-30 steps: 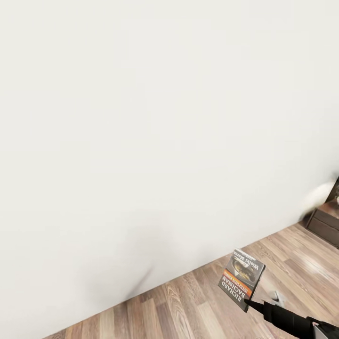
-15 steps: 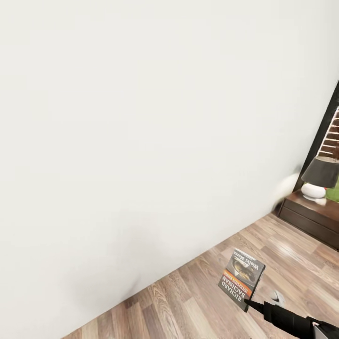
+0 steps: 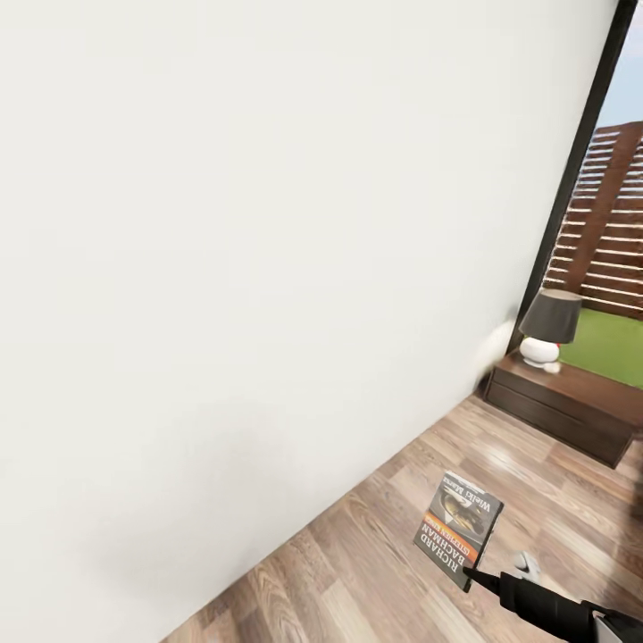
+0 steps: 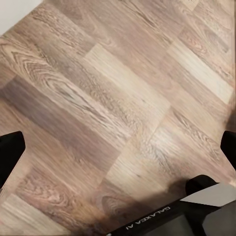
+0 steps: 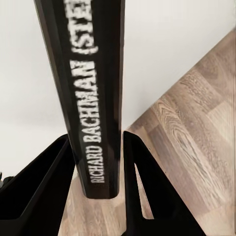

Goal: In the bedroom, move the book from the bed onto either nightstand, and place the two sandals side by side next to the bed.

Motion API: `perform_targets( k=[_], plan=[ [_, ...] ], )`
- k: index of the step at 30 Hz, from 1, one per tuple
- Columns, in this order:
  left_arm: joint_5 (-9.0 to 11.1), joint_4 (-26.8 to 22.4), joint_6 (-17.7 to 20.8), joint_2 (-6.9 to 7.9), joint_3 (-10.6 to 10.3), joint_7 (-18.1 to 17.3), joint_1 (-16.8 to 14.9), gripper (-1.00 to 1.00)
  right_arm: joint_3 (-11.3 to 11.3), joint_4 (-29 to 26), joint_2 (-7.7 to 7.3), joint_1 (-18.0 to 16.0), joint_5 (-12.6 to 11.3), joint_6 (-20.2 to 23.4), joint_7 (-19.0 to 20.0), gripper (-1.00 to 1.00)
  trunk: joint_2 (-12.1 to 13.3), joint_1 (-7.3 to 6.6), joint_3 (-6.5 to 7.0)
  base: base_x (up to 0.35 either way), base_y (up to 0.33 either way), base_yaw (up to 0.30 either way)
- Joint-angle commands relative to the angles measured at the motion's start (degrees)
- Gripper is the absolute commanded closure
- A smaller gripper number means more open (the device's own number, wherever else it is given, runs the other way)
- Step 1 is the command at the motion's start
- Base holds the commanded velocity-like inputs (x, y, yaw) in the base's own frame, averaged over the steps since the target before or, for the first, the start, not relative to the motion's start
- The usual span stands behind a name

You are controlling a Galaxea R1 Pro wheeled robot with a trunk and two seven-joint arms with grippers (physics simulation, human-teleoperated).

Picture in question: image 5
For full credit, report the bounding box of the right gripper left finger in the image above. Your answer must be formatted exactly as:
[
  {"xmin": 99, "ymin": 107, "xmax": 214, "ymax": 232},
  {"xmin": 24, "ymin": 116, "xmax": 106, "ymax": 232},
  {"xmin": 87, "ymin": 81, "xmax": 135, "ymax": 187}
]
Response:
[{"xmin": 0, "ymin": 134, "xmax": 75, "ymax": 236}]

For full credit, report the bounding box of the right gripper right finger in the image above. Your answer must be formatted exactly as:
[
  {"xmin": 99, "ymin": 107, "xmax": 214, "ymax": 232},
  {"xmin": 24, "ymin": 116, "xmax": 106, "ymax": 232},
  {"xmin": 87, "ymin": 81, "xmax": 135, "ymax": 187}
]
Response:
[{"xmin": 123, "ymin": 131, "xmax": 206, "ymax": 236}]

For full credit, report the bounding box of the hardback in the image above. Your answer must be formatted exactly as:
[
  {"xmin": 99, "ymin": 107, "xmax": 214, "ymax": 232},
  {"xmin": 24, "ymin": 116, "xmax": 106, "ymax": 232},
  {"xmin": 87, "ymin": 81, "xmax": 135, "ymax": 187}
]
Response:
[{"xmin": 33, "ymin": 0, "xmax": 125, "ymax": 199}]

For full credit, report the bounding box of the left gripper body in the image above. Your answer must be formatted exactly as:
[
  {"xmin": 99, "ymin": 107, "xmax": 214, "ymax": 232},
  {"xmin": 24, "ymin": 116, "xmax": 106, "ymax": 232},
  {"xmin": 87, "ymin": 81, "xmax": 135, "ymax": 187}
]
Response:
[{"xmin": 2, "ymin": 176, "xmax": 12, "ymax": 187}]

